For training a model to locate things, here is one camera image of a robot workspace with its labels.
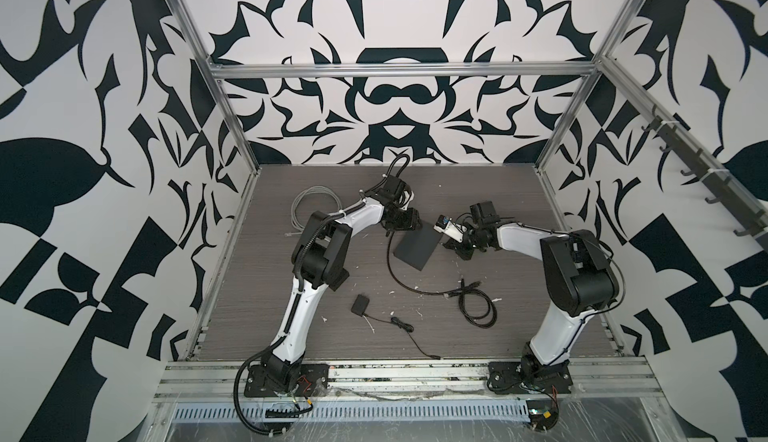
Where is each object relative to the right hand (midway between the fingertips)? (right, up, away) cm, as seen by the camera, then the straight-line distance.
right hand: (453, 237), depth 98 cm
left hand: (-11, +6, +2) cm, 12 cm away
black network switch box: (-13, -3, -2) cm, 13 cm away
